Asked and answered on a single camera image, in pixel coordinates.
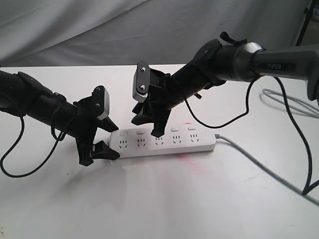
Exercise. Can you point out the white backdrop cloth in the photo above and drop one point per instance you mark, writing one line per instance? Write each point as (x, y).
(123, 32)

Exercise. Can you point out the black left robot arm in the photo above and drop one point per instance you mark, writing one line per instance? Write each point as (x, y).
(22, 95)

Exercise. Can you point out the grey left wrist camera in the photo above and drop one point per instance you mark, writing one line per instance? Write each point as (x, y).
(102, 104)

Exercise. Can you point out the white five-outlet power strip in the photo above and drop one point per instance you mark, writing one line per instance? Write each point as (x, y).
(178, 139)

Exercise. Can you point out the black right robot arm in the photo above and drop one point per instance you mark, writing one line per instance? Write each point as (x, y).
(216, 62)

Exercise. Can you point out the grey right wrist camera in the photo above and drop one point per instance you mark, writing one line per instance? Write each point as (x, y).
(141, 82)

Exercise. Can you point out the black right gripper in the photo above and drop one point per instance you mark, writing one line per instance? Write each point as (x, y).
(157, 106)

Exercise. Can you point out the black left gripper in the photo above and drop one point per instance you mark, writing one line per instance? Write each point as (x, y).
(90, 112)

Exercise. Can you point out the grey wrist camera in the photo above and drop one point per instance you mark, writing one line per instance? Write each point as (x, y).
(141, 82)
(102, 104)

